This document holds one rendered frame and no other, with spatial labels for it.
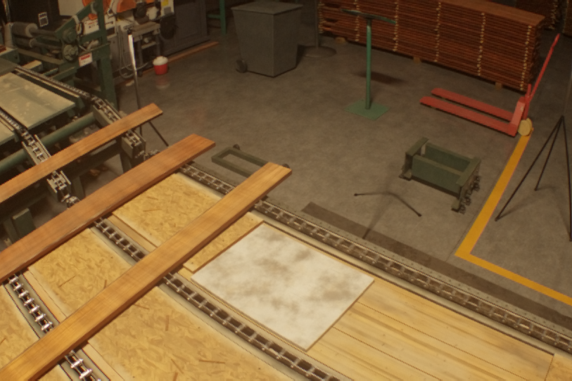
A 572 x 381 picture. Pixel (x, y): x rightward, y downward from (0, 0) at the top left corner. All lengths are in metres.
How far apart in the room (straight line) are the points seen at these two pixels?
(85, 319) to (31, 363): 0.32
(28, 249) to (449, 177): 3.14
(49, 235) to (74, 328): 0.68
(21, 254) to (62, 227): 0.29
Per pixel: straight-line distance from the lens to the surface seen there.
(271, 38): 5.86
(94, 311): 1.91
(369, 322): 1.82
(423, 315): 1.87
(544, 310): 3.25
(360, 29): 7.44
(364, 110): 5.25
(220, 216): 2.22
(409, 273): 2.00
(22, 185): 2.85
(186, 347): 1.75
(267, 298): 1.87
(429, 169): 3.93
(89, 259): 2.23
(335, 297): 1.87
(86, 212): 2.46
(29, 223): 2.97
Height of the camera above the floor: 2.22
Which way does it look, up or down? 34 degrees down
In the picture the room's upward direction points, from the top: 2 degrees counter-clockwise
